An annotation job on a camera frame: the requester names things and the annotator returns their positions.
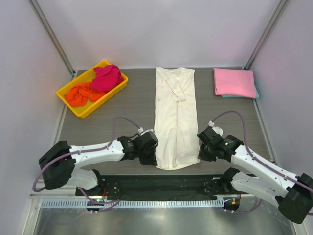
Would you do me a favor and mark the white t shirt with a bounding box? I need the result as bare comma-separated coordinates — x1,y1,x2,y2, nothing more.
154,67,200,171

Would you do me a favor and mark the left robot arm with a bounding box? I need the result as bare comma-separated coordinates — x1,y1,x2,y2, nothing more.
39,131,158,196

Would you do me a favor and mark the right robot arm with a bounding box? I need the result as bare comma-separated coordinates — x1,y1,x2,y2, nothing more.
197,132,313,224

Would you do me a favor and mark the folded teal t shirt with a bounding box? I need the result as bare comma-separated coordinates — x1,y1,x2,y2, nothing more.
221,90,259,99

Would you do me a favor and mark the folded pink t shirt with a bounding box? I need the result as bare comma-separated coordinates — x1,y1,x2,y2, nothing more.
214,68,258,98

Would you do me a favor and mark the magenta t shirt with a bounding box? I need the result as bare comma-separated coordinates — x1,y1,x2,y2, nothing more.
91,65,124,92

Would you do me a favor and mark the orange t shirt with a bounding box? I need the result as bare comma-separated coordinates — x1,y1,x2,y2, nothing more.
65,82,106,107

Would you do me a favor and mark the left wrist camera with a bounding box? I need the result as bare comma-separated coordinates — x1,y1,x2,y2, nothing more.
133,129,158,150

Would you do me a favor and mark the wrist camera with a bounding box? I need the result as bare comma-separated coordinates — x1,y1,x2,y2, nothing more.
197,121,223,146
133,129,158,150

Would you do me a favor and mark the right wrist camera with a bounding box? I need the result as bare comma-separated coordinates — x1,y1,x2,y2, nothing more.
197,121,223,146

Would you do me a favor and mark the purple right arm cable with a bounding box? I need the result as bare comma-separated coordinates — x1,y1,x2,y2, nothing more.
211,110,313,215

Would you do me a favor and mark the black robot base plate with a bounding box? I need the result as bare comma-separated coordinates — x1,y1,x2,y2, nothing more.
85,174,239,198

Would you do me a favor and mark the slotted white cable duct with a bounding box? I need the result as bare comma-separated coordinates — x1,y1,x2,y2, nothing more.
41,198,224,209

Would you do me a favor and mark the aluminium rail front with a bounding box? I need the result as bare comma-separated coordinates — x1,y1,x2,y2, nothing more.
29,176,298,199

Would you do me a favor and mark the right aluminium frame post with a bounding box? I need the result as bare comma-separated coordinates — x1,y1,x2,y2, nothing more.
243,0,290,70

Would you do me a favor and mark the aluminium frame post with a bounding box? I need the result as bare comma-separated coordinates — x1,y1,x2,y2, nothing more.
28,0,75,77
243,0,290,70

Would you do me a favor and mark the left aluminium frame post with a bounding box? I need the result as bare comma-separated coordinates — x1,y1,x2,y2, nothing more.
28,0,75,77

